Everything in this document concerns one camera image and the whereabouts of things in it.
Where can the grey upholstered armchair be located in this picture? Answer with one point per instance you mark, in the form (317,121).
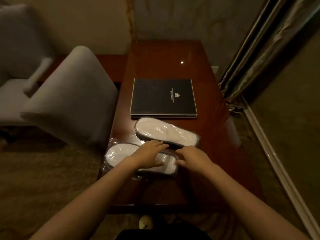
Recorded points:
(75,92)
(17,34)

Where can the person's yellow left shoe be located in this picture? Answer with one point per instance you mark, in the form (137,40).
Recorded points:
(145,222)

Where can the white wall socket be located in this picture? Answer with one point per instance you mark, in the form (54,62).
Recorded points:
(215,70)

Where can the white slipper dark trim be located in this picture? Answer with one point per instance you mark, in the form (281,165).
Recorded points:
(155,129)
(117,154)

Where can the person's left forearm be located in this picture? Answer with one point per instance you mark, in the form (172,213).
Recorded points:
(95,197)

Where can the black leather folder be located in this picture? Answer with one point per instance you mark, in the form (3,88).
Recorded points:
(160,97)

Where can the olive satin curtain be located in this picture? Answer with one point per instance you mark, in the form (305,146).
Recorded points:
(262,47)

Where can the person's right forearm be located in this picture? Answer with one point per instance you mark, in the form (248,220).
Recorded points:
(245,204)

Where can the person's left hand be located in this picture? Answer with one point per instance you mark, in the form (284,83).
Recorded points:
(147,154)

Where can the person's right hand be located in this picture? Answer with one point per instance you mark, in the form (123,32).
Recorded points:
(197,158)

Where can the person's black shirt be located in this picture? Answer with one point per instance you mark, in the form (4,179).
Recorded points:
(162,234)

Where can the patterned olive carpet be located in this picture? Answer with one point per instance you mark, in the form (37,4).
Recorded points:
(37,184)

